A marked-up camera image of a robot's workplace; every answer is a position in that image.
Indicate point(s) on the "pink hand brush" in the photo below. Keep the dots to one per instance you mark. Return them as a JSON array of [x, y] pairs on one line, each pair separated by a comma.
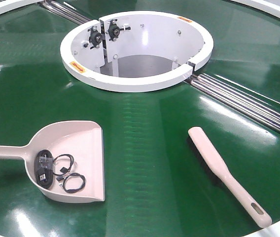
[[219, 168]]

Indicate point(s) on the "steel rollers top left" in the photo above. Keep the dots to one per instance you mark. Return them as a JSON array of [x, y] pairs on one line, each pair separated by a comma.
[[63, 10]]

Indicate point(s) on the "orange warning sticker rear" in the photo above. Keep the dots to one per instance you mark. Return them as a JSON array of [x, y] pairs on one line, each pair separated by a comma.
[[185, 19]]

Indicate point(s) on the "black bearing mount left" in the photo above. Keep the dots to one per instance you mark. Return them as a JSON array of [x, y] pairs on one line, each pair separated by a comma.
[[95, 37]]

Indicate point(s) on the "white outer rim left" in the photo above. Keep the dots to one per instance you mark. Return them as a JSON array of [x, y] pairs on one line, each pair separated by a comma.
[[8, 5]]

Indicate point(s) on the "black bearing mount right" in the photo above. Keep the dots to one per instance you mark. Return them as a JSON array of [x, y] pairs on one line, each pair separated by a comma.
[[114, 30]]

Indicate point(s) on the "orange warning sticker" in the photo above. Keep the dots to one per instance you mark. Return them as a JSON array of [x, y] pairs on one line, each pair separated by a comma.
[[185, 19], [77, 67]]

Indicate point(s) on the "black bearing mount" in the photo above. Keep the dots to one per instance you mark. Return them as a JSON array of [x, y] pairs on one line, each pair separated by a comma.
[[95, 37], [114, 30]]

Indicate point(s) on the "orange warning sticker front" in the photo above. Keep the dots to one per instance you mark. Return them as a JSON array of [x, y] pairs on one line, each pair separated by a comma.
[[77, 67]]

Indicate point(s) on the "pink plastic dustpan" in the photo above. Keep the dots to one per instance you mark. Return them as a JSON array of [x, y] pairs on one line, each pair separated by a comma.
[[83, 140]]

